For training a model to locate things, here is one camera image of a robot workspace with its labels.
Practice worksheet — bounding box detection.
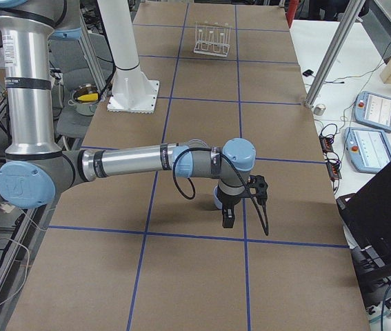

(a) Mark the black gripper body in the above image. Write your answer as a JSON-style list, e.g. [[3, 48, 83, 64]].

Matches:
[[221, 204, 235, 228]]

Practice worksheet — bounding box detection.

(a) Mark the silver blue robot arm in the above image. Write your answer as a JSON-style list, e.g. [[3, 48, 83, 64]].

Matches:
[[0, 1, 267, 228]]

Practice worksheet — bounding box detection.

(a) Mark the black orange usb hub lower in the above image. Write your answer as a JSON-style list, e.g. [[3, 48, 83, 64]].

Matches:
[[326, 161, 341, 181]]

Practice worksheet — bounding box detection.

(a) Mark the black orange usb hub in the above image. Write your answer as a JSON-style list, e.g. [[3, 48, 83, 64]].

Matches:
[[326, 161, 341, 181], [319, 135, 334, 153]]

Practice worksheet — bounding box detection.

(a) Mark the small metal cylinder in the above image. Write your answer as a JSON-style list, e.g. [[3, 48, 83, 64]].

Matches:
[[313, 103, 326, 116]]

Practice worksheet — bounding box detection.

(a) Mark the black laptop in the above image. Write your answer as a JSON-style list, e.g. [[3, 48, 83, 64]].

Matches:
[[335, 160, 391, 297]]

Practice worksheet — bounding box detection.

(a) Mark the lower teach pendant tablet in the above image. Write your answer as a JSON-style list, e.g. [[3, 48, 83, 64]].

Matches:
[[344, 127, 391, 174]]

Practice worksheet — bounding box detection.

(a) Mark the teach pendant tablet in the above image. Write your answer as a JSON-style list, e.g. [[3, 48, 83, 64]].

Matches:
[[353, 91, 391, 132], [344, 127, 391, 174]]

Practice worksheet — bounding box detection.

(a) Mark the small black device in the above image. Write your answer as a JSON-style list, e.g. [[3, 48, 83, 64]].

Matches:
[[302, 70, 314, 77]]

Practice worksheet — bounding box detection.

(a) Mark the upper teach pendant tablet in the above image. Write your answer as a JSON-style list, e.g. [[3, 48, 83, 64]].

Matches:
[[353, 91, 391, 132]]

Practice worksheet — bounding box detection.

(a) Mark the pot with yellow item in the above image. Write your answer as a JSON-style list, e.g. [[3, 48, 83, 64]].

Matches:
[[68, 83, 100, 117]]

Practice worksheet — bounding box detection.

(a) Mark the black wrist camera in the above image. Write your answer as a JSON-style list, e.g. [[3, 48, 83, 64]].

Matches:
[[247, 175, 268, 207]]

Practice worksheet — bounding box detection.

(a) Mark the white camera stand pillar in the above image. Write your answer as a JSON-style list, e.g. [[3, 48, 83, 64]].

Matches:
[[98, 0, 160, 114]]

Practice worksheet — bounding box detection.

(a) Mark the aluminium frame post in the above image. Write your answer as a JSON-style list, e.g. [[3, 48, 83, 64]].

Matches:
[[304, 0, 365, 108]]

